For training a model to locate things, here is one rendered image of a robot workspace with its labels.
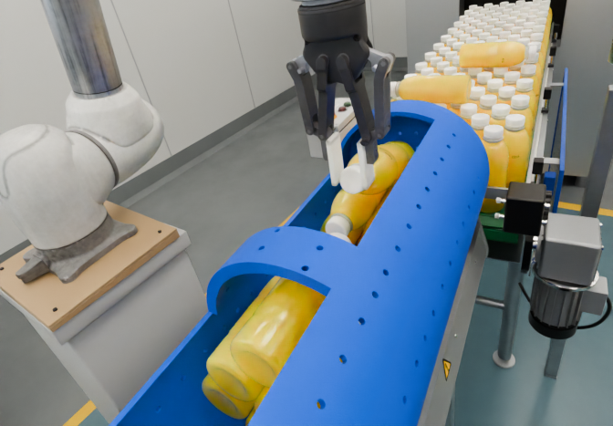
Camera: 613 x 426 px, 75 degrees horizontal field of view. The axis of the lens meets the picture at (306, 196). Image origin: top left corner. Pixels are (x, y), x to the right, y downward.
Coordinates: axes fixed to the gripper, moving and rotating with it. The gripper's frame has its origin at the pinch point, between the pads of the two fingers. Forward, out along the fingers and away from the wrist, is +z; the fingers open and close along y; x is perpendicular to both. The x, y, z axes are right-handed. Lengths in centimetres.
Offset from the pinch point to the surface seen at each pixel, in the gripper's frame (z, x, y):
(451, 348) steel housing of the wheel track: 36.5, 2.7, 13.4
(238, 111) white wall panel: 106, 261, -249
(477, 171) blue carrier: 10.0, 17.6, 13.8
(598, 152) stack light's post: 31, 68, 36
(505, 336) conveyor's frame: 108, 68, 21
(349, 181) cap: 2.9, -0.4, -0.3
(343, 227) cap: 12.8, 1.2, -3.3
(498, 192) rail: 28, 40, 16
